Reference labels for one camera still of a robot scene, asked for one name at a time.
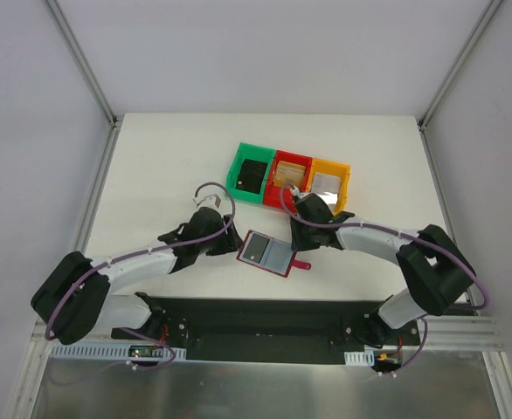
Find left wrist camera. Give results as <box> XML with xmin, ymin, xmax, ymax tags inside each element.
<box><xmin>193</xmin><ymin>194</ymin><xmax>221</xmax><ymax>211</ymax></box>

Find right aluminium frame post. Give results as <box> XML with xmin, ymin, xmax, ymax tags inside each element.
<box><xmin>418</xmin><ymin>0</ymin><xmax>506</xmax><ymax>132</ymax></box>

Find black card in holder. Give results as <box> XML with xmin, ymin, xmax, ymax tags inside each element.
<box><xmin>241</xmin><ymin>232</ymin><xmax>270</xmax><ymax>264</ymax></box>

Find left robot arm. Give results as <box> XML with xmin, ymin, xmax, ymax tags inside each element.
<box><xmin>31</xmin><ymin>207</ymin><xmax>241</xmax><ymax>345</ymax></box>

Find black VIP card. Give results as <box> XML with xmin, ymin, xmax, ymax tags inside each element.
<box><xmin>235</xmin><ymin>159</ymin><xmax>267</xmax><ymax>194</ymax></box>

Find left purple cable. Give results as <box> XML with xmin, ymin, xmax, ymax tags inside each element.
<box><xmin>45</xmin><ymin>182</ymin><xmax>239</xmax><ymax>385</ymax></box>

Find red leather card holder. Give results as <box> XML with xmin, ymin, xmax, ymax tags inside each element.
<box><xmin>237</xmin><ymin>230</ymin><xmax>312</xmax><ymax>278</ymax></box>

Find left aluminium table rail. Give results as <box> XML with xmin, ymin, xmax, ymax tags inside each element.
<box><xmin>31</xmin><ymin>117</ymin><xmax>123</xmax><ymax>344</ymax></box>

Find aluminium table rail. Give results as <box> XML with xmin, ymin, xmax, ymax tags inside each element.
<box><xmin>418</xmin><ymin>122</ymin><xmax>504</xmax><ymax>353</ymax></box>
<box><xmin>31</xmin><ymin>117</ymin><xmax>123</xmax><ymax>344</ymax></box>

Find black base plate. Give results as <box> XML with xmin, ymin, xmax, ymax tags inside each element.
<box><xmin>109</xmin><ymin>294</ymin><xmax>432</xmax><ymax>363</ymax></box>

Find aluminium frame post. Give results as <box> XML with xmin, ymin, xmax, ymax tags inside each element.
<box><xmin>43</xmin><ymin>0</ymin><xmax>118</xmax><ymax>127</ymax></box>
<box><xmin>418</xmin><ymin>0</ymin><xmax>506</xmax><ymax>132</ymax></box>

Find red plastic bin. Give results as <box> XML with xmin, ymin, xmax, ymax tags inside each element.
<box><xmin>263</xmin><ymin>150</ymin><xmax>313</xmax><ymax>212</ymax></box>

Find silver VIP card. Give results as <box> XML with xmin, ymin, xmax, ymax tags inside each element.
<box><xmin>310</xmin><ymin>172</ymin><xmax>341</xmax><ymax>207</ymax></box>

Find yellow plastic bin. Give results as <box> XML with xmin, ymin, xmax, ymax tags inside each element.
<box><xmin>307</xmin><ymin>158</ymin><xmax>350</xmax><ymax>215</ymax></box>

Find right white cable duct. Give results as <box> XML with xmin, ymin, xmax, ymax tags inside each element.
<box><xmin>344</xmin><ymin>349</ymin><xmax>375</xmax><ymax>367</ymax></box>

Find green plastic bin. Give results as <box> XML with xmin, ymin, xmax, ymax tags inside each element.
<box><xmin>226</xmin><ymin>142</ymin><xmax>276</xmax><ymax>205</ymax></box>

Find gold VIP card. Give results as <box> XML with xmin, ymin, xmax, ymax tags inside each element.
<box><xmin>273</xmin><ymin>161</ymin><xmax>306</xmax><ymax>188</ymax></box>

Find left white cable duct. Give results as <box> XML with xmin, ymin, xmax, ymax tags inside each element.
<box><xmin>51</xmin><ymin>343</ymin><xmax>187</xmax><ymax>362</ymax></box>

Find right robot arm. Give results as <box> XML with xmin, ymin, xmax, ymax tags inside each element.
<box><xmin>290</xmin><ymin>192</ymin><xmax>475</xmax><ymax>348</ymax></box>

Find right aluminium table rail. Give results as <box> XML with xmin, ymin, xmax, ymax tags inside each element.
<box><xmin>418</xmin><ymin>122</ymin><xmax>504</xmax><ymax>353</ymax></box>

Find white cable duct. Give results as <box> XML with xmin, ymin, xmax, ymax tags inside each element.
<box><xmin>344</xmin><ymin>349</ymin><xmax>375</xmax><ymax>367</ymax></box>
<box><xmin>51</xmin><ymin>343</ymin><xmax>187</xmax><ymax>362</ymax></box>

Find left aluminium frame post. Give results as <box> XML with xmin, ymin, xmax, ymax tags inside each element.
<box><xmin>43</xmin><ymin>0</ymin><xmax>118</xmax><ymax>127</ymax></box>

